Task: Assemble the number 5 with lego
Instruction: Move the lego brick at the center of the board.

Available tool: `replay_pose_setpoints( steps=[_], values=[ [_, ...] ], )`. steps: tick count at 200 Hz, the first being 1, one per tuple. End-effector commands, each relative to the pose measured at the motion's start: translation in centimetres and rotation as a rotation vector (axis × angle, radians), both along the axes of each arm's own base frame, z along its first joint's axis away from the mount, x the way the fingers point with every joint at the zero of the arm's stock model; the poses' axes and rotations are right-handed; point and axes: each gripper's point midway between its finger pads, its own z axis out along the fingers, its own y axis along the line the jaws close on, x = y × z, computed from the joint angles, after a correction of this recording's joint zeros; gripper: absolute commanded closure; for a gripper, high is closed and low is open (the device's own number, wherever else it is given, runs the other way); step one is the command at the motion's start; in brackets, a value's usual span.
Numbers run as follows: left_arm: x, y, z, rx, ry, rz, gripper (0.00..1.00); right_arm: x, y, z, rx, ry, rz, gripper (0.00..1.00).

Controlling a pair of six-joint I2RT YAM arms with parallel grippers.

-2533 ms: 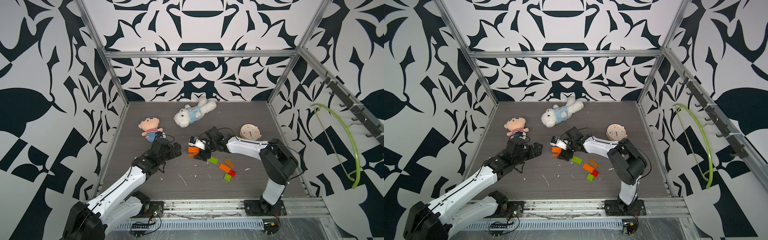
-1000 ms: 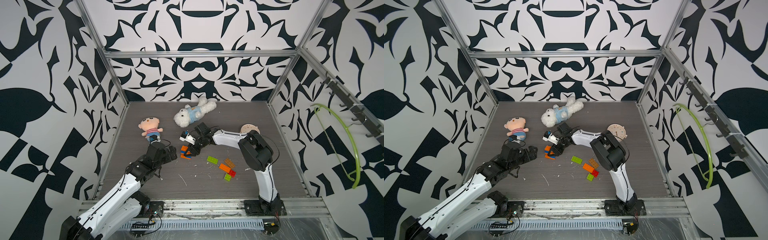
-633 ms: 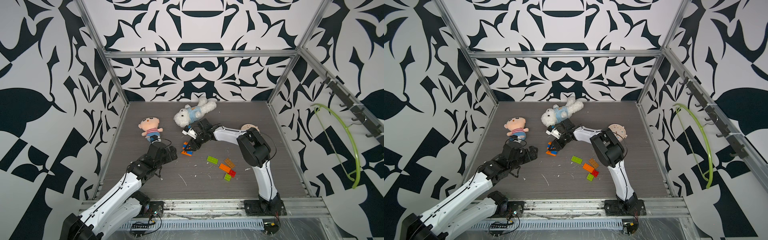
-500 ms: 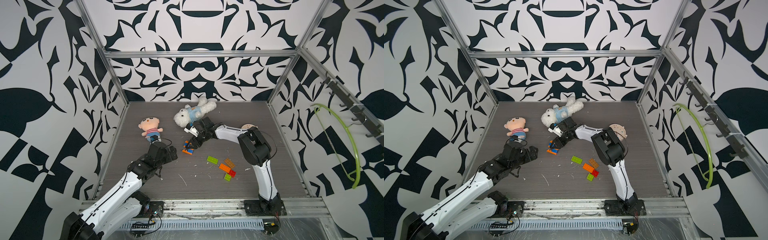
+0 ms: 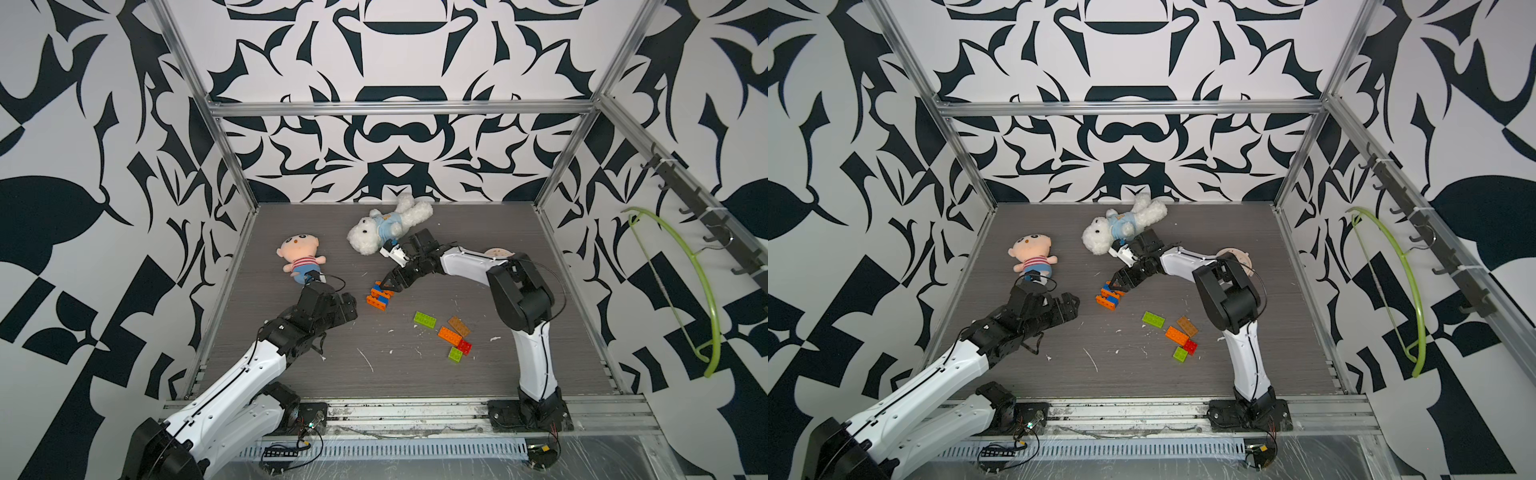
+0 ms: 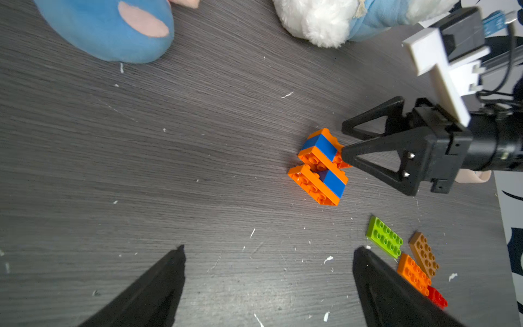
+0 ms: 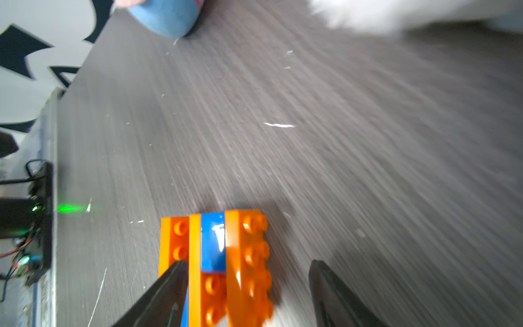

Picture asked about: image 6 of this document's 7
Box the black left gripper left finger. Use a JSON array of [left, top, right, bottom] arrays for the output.
[[81, 245, 186, 326]]

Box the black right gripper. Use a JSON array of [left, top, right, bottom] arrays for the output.
[[340, 95, 523, 197]]

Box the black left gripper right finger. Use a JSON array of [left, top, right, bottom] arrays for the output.
[[353, 247, 463, 327]]

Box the orange 2x4 lego brick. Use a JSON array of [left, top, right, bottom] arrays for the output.
[[287, 164, 340, 206], [397, 253, 432, 297]]

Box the red 2x2 lego brick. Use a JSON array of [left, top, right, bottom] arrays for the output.
[[427, 286, 448, 309]]

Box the green 2x4 lego brick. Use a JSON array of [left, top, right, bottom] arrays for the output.
[[366, 215, 404, 259]]

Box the blue 2x2 lego brick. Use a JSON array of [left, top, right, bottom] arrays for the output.
[[318, 170, 346, 199]]

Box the orange 2x3 lego brick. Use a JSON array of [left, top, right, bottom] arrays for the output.
[[298, 146, 351, 185]]

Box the tan 2x4 lego brick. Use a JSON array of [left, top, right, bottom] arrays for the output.
[[409, 232, 439, 279]]

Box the pink round toy clock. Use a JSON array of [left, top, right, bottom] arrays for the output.
[[455, 169, 492, 184]]

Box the white teddy bear blue shirt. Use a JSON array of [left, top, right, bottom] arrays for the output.
[[273, 0, 456, 49]]

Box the plush doll striped shirt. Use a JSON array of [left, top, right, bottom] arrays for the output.
[[35, 0, 200, 64]]

